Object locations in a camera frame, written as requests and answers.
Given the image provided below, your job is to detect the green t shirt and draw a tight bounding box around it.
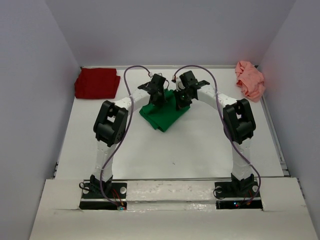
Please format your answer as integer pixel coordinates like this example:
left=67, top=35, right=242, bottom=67
left=139, top=90, right=190, bottom=133

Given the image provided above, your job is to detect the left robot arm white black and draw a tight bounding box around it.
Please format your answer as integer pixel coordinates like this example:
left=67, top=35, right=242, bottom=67
left=90, top=73, right=166, bottom=198

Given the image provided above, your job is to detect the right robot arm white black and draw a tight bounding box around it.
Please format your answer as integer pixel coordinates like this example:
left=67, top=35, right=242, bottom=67
left=172, top=70, right=257, bottom=200

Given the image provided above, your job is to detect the folded red t shirt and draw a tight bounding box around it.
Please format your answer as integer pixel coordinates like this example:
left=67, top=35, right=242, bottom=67
left=74, top=67, right=121, bottom=100

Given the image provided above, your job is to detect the pink t shirt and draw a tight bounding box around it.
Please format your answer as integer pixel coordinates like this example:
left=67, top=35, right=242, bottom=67
left=235, top=60, right=266, bottom=103

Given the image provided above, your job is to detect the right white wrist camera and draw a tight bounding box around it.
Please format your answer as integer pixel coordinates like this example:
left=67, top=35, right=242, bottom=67
left=176, top=80, right=185, bottom=91

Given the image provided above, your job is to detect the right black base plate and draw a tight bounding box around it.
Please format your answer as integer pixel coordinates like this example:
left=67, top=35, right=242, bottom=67
left=212, top=181, right=263, bottom=210

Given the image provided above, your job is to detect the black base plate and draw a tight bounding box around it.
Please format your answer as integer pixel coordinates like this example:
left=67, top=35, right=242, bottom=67
left=212, top=181, right=263, bottom=210
left=78, top=181, right=128, bottom=211

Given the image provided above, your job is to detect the aluminium rail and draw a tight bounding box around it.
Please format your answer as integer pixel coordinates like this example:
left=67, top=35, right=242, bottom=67
left=109, top=176, right=291, bottom=182

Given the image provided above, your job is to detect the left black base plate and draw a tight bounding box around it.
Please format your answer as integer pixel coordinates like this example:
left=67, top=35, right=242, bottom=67
left=78, top=181, right=128, bottom=211

